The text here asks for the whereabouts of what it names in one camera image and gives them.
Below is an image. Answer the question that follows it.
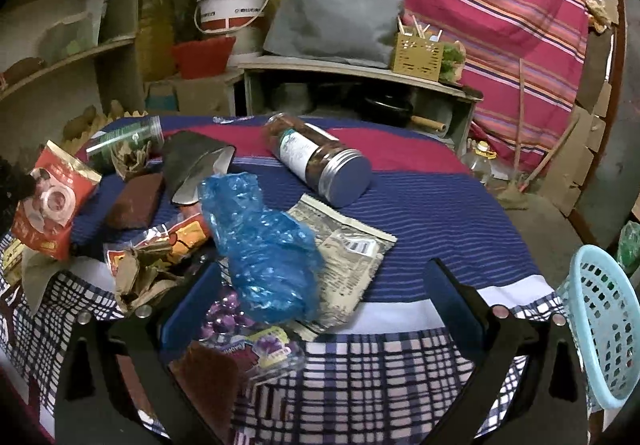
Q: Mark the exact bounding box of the blue plastic bag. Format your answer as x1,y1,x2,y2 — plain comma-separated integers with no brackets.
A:
198,172,324,324

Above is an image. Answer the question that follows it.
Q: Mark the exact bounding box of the dark red scouring pad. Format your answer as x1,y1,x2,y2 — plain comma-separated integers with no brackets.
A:
169,342,240,444

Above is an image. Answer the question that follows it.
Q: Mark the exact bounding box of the light blue plastic basket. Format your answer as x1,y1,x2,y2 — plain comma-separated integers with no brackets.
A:
558,245,639,410

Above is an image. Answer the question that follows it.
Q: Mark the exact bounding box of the striped plaid tablecloth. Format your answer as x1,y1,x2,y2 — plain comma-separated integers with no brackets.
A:
1,116,561,444

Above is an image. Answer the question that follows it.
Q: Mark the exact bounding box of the purple candy blister pack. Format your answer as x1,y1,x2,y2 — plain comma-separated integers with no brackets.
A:
198,285,305,385

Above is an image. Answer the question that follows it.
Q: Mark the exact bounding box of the orange yellow candy wrapper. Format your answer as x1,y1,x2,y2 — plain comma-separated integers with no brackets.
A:
103,213,209,276

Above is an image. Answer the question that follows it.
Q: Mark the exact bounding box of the red snack packet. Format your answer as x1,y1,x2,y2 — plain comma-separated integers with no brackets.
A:
11,140,102,261

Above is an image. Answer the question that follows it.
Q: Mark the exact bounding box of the brown scouring pad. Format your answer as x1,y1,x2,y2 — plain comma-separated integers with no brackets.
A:
104,173,164,231

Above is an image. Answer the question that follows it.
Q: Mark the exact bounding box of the beige printed snack wrapper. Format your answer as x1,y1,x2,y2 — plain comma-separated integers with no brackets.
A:
288,194,397,342

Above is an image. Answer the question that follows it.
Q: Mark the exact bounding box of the clear oil bottle yellow cap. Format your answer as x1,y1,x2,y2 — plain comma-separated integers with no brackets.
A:
461,140,497,186

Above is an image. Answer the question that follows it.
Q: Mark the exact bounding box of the green label clear jar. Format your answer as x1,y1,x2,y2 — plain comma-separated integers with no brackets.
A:
86,116,164,172

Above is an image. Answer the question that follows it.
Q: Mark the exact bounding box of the dark grey foil pouch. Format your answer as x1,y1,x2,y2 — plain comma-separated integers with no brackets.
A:
162,131,236,205

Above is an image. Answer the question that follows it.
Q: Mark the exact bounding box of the yellow egg carton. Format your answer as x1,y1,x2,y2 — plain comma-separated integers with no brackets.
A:
60,111,146,156

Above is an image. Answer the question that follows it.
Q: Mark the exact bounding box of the brown spice jar silver lid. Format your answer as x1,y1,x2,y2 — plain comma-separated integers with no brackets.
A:
262,112,372,208

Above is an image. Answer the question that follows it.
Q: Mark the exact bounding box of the grey low shelf unit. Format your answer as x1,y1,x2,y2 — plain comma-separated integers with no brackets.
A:
233,55,483,156

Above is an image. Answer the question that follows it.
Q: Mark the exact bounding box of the red plastic basket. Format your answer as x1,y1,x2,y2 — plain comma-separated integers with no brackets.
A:
171,36,235,80

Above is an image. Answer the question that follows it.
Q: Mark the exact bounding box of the yellow utensil holder box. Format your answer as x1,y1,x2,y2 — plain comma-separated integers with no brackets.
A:
390,33,444,82

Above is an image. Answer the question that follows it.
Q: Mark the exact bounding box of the large amber oil jug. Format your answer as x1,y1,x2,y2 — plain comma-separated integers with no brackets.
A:
136,0,175,82

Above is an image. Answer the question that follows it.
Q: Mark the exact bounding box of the white plastic bucket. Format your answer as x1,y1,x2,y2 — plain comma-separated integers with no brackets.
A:
193,0,270,34

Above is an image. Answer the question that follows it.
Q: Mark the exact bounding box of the grey cloth bag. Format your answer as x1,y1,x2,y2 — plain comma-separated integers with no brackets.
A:
264,0,405,69

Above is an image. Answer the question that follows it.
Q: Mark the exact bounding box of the wooden handled broom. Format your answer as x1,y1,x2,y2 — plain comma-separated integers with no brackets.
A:
497,58,528,211

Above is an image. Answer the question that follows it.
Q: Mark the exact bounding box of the black pan wooden handle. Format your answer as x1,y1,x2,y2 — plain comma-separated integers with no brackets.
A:
356,96,447,133

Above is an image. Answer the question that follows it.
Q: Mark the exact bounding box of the wooden wall shelf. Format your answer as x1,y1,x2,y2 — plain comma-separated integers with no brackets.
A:
1,0,143,162

